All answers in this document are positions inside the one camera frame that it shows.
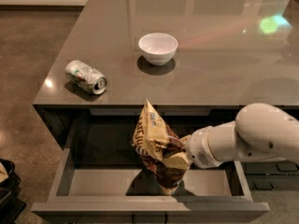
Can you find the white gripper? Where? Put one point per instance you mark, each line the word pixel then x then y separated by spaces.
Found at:
pixel 198 149

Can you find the brown chip bag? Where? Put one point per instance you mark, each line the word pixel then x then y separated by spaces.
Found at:
pixel 160 149

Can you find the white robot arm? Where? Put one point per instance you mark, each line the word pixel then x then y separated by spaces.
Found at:
pixel 225 142

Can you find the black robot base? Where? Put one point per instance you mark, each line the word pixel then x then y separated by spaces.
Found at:
pixel 10 205

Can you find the open grey top drawer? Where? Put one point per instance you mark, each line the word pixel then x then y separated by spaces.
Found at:
pixel 107 184

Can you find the grey counter cabinet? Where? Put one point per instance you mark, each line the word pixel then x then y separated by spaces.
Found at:
pixel 196 61

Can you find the white bowl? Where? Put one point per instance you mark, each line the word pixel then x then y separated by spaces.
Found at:
pixel 158 48

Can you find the crushed silver soda can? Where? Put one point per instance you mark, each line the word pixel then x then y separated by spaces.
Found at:
pixel 89 79

